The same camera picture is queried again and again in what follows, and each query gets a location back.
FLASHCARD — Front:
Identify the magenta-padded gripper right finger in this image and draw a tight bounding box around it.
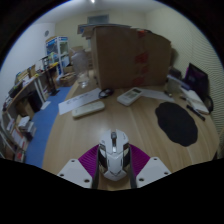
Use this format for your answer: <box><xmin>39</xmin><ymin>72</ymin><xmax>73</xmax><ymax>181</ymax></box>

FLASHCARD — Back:
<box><xmin>128</xmin><ymin>143</ymin><xmax>172</xmax><ymax>189</ymax></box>

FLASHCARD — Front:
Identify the black marker pen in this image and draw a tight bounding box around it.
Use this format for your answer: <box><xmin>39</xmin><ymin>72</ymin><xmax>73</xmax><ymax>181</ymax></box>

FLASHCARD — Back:
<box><xmin>185</xmin><ymin>104</ymin><xmax>207</xmax><ymax>122</ymax></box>

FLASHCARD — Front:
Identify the grey door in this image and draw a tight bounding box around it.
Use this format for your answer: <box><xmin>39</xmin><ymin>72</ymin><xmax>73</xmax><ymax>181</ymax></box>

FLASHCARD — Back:
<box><xmin>87</xmin><ymin>13</ymin><xmax>110</xmax><ymax>25</ymax></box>

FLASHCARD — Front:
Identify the coiled black cable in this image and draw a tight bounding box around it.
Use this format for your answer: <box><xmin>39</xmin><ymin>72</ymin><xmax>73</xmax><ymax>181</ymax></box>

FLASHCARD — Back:
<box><xmin>98</xmin><ymin>87</ymin><xmax>115</xmax><ymax>99</ymax></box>

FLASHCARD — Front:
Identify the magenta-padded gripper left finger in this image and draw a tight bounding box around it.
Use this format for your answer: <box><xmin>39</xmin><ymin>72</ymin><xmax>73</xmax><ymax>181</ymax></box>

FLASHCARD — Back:
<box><xmin>57</xmin><ymin>143</ymin><xmax>101</xmax><ymax>189</ymax></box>

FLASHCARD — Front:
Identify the wooden side desk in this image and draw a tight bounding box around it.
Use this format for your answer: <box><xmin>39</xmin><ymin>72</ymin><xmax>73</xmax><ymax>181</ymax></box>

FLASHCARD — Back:
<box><xmin>4</xmin><ymin>63</ymin><xmax>61</xmax><ymax>111</ymax></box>

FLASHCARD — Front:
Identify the clear plastic container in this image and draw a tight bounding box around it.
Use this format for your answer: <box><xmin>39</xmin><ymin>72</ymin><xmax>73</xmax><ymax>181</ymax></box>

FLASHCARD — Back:
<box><xmin>166</xmin><ymin>78</ymin><xmax>182</xmax><ymax>95</ymax></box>

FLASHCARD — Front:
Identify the black scalloped mouse pad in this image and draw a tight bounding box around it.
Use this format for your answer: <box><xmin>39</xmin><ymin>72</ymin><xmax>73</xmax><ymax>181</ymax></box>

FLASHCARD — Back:
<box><xmin>154</xmin><ymin>101</ymin><xmax>199</xmax><ymax>148</ymax></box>

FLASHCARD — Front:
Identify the large cardboard box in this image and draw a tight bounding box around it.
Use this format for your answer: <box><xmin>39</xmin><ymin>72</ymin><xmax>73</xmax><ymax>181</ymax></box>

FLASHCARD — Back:
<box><xmin>90</xmin><ymin>25</ymin><xmax>173</xmax><ymax>90</ymax></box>

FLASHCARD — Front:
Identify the plain white paper sheet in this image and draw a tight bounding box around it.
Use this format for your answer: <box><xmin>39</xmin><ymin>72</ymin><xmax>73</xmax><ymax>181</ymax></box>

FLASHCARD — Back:
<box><xmin>141</xmin><ymin>88</ymin><xmax>175</xmax><ymax>103</ymax></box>

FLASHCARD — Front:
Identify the black office chair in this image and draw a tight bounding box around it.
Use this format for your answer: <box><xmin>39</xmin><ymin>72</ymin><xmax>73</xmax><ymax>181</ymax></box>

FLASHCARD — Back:
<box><xmin>184</xmin><ymin>62</ymin><xmax>214</xmax><ymax>113</ymax></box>

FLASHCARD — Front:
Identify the white printed paper sheet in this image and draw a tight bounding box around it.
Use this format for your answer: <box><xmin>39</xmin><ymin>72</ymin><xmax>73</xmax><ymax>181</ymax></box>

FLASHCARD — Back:
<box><xmin>58</xmin><ymin>88</ymin><xmax>102</xmax><ymax>116</ymax></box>

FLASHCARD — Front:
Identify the blue and white display cabinet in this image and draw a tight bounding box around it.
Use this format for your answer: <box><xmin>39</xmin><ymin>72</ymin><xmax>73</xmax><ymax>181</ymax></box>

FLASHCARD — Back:
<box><xmin>45</xmin><ymin>35</ymin><xmax>71</xmax><ymax>76</ymax></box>

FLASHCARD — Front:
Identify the white computer mouse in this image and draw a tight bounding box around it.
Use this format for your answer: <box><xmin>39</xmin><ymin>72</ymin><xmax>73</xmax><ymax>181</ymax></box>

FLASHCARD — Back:
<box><xmin>98</xmin><ymin>129</ymin><xmax>132</xmax><ymax>182</ymax></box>

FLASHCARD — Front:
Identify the slim white remote control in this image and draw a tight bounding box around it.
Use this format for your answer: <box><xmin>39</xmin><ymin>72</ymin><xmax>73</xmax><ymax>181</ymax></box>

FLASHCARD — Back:
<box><xmin>71</xmin><ymin>100</ymin><xmax>106</xmax><ymax>119</ymax></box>

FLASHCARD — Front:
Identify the open white notebook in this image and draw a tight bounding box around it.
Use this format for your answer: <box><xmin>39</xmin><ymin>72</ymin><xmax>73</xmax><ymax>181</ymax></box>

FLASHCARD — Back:
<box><xmin>179</xmin><ymin>85</ymin><xmax>210</xmax><ymax>115</ymax></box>

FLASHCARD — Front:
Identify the shelf unit with books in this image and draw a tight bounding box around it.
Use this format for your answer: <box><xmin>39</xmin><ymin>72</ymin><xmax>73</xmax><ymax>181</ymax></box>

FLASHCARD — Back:
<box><xmin>0</xmin><ymin>109</ymin><xmax>38</xmax><ymax>164</ymax></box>

